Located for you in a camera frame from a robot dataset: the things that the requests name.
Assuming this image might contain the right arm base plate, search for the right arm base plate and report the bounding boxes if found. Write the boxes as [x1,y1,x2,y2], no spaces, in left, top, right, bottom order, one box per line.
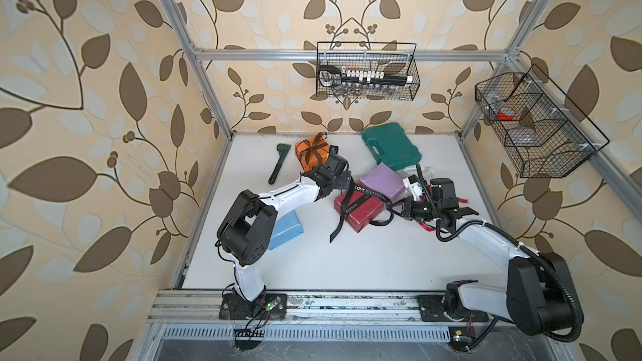
[416,293,489,324]

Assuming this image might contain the red ribbon bow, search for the red ribbon bow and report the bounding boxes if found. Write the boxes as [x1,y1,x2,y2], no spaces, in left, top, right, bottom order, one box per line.
[419,220,436,232]

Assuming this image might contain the black printed ribbon bow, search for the black printed ribbon bow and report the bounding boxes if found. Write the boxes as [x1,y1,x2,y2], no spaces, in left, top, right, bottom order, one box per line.
[329,185,396,243]

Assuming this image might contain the red object in basket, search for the red object in basket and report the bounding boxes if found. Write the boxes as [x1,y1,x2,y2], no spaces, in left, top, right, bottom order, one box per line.
[497,105,516,121]

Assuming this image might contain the black wire basket right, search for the black wire basket right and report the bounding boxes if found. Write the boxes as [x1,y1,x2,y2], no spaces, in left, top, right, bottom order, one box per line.
[475,64,610,178]

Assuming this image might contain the dark red gift box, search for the dark red gift box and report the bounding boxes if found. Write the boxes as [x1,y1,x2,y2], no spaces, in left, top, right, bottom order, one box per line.
[334,192,386,233]

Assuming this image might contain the purple gift box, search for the purple gift box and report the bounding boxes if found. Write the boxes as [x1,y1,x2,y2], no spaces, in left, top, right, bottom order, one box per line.
[359,163,407,202]

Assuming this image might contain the brown ribbon bow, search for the brown ribbon bow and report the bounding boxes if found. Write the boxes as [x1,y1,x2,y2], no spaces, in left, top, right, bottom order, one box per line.
[299,131,329,166]

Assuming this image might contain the blue gift box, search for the blue gift box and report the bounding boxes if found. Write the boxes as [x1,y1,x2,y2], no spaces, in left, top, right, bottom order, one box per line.
[269,211,304,251]

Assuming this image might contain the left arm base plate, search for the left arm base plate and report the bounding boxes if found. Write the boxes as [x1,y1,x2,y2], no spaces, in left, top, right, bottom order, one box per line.
[218,290,288,321]

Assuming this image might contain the green plastic tool case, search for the green plastic tool case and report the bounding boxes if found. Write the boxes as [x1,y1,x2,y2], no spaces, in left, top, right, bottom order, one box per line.
[361,123,422,171]

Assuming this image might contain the white ribbon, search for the white ribbon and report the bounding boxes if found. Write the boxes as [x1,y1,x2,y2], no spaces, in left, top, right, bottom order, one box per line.
[396,165,436,186]

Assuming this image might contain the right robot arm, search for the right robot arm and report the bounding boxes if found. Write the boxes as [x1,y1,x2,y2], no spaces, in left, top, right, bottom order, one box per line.
[396,169,584,343]

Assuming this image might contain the aluminium front rail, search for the aluminium front rail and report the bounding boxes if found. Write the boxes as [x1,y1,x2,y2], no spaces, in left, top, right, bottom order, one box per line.
[147,289,493,327]

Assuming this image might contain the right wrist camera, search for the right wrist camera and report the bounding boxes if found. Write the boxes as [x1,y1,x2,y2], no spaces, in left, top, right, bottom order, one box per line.
[402,175,424,202]

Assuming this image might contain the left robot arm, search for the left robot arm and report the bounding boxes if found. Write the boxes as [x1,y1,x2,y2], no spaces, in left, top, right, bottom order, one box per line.
[216,154,352,304]

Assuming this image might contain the orange gift box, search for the orange gift box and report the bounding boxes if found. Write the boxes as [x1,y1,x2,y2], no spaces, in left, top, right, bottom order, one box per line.
[294,134,333,172]

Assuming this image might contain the black corrugated cable conduit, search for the black corrugated cable conduit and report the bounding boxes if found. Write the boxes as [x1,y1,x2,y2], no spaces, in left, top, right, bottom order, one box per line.
[415,164,585,352]

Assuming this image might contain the black wire basket back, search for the black wire basket back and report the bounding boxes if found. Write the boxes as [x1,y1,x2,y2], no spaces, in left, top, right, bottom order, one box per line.
[315,41,421,101]

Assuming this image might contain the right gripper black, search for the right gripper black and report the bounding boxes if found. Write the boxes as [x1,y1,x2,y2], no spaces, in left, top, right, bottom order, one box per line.
[386,196,441,222]

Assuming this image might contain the black wire basket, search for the black wire basket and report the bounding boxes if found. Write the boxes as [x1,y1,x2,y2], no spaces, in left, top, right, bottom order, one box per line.
[475,64,610,178]
[315,41,421,101]

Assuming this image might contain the socket set rail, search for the socket set rail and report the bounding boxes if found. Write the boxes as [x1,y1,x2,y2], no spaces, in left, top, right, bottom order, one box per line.
[316,65,415,88]

